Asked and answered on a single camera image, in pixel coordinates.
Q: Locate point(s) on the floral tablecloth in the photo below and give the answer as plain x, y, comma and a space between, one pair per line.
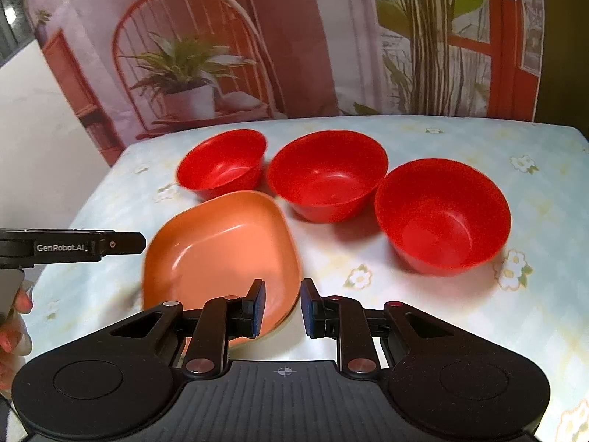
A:
441, 322

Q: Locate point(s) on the small red plastic bowl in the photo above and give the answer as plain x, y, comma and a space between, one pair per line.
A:
221, 165

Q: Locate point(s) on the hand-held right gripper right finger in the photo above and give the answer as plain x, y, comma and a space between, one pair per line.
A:
307, 313

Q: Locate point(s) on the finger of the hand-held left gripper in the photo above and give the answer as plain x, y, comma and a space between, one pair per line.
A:
124, 243

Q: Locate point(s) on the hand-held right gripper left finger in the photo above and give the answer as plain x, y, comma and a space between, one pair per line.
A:
259, 308

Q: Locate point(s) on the printed backdrop cloth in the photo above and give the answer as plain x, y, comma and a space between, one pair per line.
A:
303, 32

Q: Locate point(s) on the person's left hand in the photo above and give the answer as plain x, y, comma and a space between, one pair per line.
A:
16, 336

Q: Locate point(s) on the orange square plate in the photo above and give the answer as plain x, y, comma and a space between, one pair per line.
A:
221, 253

